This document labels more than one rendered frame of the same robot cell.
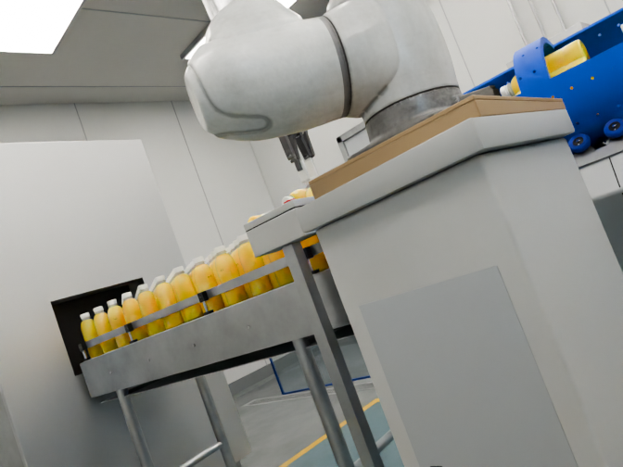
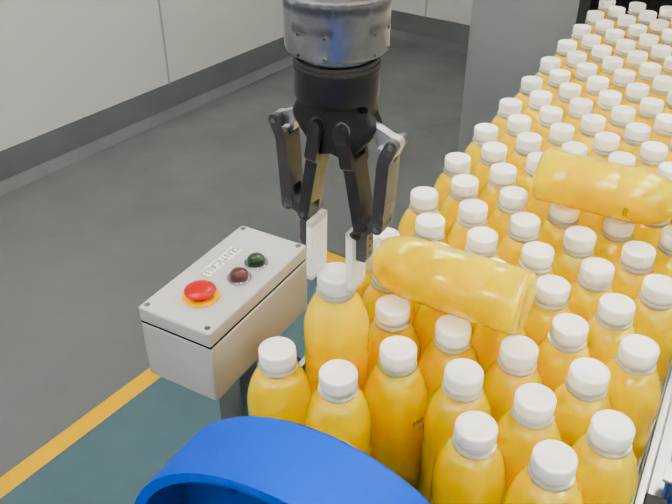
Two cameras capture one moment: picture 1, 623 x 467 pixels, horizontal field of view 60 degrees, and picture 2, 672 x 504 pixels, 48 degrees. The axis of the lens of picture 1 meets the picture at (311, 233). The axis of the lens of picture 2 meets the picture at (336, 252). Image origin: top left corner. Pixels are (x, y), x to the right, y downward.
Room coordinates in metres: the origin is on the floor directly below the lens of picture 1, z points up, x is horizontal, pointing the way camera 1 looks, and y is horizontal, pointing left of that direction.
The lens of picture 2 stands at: (1.51, -0.67, 1.61)
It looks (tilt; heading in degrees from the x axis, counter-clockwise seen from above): 34 degrees down; 81
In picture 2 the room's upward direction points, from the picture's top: straight up
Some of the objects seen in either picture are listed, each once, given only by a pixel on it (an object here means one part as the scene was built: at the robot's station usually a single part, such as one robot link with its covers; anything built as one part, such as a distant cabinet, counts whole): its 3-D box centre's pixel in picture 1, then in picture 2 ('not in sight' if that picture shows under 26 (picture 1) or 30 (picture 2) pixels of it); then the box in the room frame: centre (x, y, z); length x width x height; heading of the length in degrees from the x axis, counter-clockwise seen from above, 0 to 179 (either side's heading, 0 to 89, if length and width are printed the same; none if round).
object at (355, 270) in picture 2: (311, 170); (355, 257); (1.62, -0.07, 1.20); 0.03 x 0.01 x 0.07; 52
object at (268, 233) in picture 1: (284, 226); (230, 306); (1.49, 0.06, 1.05); 0.20 x 0.10 x 0.10; 52
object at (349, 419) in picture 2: not in sight; (338, 447); (1.59, -0.12, 0.99); 0.07 x 0.07 x 0.19
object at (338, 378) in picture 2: not in sight; (338, 378); (1.59, -0.12, 1.09); 0.04 x 0.04 x 0.02
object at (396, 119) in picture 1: (428, 120); not in sight; (0.82, -0.23, 1.05); 0.22 x 0.18 x 0.06; 48
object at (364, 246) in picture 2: not in sight; (372, 238); (1.63, -0.08, 1.22); 0.03 x 0.01 x 0.05; 142
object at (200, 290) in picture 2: not in sight; (200, 291); (1.46, 0.02, 1.11); 0.04 x 0.04 x 0.01
